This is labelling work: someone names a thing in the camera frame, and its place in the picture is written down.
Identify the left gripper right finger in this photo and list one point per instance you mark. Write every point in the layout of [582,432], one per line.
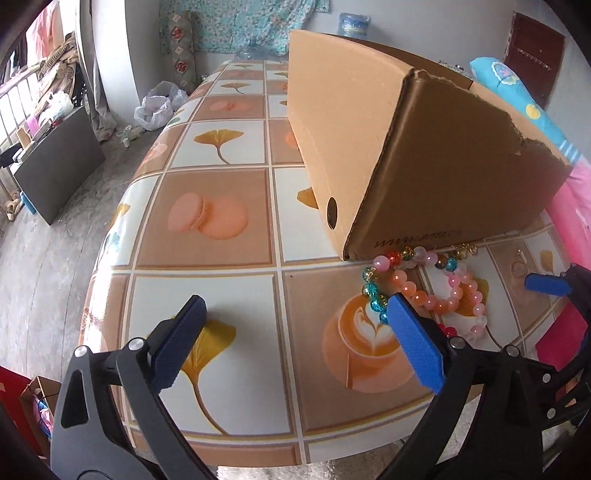
[504,440]

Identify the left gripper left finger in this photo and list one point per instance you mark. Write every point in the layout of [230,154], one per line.
[89,440]

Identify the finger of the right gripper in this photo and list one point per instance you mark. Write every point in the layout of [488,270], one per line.
[573,283]

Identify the small brown cardboard box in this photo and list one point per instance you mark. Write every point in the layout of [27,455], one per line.
[38,401]

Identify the red gift bag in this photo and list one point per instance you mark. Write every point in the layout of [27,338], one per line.
[12,386]

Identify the patterned tablecloth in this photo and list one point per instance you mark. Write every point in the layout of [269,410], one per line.
[292,367]

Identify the light blue pillow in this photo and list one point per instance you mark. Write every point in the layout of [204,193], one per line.
[502,80]

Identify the dark red door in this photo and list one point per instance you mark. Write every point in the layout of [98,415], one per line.
[535,52]

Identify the dark grey cabinet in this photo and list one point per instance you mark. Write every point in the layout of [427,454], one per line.
[59,164]

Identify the white plastic bag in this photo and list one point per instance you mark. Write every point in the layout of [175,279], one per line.
[159,106]

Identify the blue water jug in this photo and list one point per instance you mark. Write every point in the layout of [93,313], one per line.
[353,25]

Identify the rolled patterned mat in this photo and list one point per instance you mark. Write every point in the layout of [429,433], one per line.
[180,40]

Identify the teal floral wall cloth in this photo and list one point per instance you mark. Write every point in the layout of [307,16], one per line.
[226,27]

